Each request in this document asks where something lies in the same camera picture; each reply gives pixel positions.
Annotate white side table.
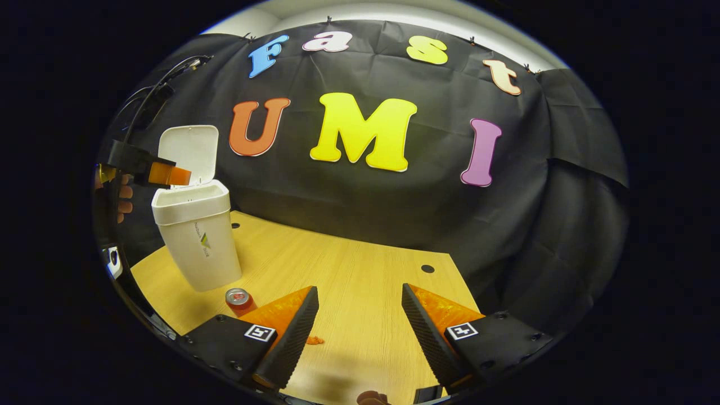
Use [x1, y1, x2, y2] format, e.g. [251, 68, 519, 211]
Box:
[103, 245, 123, 280]

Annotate white desktop garbage bin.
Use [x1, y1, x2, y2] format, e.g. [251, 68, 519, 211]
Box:
[151, 125, 242, 293]

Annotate red pop can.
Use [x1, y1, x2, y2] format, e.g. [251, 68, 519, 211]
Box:
[226, 288, 258, 317]

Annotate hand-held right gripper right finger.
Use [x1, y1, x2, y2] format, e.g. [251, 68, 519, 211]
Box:
[400, 283, 557, 394]

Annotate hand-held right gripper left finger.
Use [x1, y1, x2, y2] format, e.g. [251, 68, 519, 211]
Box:
[178, 285, 320, 391]

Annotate black backdrop cloth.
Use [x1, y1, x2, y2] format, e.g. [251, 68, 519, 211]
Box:
[96, 20, 629, 338]

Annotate black cable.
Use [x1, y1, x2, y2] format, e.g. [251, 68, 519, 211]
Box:
[121, 55, 213, 144]

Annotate wooden desktop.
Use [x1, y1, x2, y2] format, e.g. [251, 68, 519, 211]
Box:
[130, 211, 484, 405]

